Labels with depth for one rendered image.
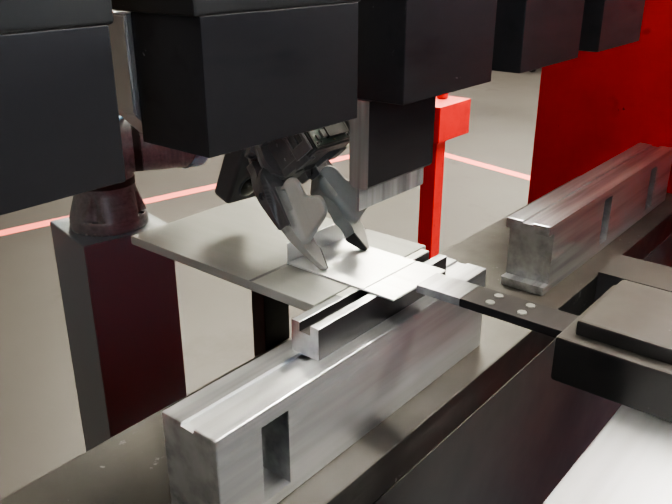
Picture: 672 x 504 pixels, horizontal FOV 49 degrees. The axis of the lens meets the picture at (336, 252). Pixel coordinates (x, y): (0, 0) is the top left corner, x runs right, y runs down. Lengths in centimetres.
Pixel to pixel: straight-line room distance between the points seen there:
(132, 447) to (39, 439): 161
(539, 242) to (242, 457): 54
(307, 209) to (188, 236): 17
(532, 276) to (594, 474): 52
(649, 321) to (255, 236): 41
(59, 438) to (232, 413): 174
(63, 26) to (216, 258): 41
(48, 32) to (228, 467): 33
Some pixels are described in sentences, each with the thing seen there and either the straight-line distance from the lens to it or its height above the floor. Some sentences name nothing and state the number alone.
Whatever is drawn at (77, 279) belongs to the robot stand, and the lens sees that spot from 153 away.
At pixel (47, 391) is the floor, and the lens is 252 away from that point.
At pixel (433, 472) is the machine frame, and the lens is 78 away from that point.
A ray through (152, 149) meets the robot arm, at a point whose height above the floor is 93.
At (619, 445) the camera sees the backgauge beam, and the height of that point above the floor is 98.
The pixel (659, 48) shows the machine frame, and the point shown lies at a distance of 144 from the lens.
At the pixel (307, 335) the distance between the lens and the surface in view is 62.
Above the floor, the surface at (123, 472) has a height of 88.
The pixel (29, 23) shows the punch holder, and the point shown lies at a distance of 37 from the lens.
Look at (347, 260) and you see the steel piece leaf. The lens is 73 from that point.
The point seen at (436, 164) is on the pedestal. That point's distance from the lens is 262.
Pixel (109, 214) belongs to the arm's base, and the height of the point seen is 82.
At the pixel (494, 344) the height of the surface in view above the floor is 88.
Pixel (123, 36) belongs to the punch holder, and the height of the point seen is 124.
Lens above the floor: 129
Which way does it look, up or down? 23 degrees down
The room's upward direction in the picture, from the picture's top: straight up
